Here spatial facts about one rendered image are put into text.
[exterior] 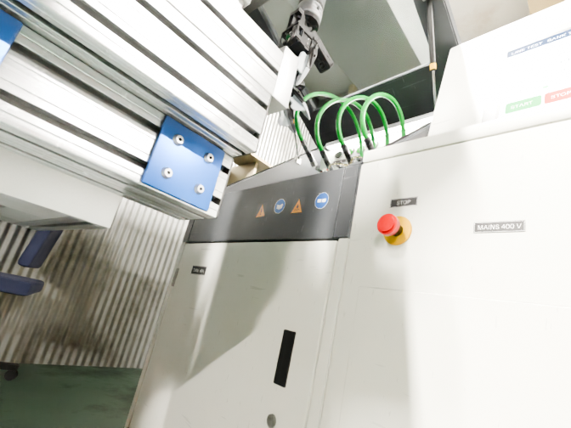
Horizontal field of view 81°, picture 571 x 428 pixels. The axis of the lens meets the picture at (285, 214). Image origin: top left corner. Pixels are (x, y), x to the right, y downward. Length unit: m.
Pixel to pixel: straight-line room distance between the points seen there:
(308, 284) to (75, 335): 2.38
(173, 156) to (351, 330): 0.40
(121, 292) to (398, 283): 2.57
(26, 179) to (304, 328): 0.49
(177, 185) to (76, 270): 2.44
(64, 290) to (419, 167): 2.54
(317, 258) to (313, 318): 0.12
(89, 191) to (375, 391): 0.48
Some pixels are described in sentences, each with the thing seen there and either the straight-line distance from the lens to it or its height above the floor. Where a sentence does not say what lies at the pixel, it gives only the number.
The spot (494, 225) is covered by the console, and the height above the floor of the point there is 0.80.
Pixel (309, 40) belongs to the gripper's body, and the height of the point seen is 1.35.
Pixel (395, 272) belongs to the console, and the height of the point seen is 0.73.
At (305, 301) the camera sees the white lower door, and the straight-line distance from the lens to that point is 0.68.
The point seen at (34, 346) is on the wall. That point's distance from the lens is 2.86.
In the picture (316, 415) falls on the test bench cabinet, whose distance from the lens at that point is 0.65.
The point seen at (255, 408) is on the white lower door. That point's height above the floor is 0.44.
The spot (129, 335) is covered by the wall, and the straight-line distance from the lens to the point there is 3.05.
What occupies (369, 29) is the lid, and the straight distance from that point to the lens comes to 1.42.
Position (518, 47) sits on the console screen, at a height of 1.41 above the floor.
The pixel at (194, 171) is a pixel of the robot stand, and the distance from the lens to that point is 0.43.
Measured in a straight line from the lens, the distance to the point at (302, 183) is 0.80.
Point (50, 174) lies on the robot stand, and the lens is 0.46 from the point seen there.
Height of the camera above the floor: 0.62
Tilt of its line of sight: 17 degrees up
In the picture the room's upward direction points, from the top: 13 degrees clockwise
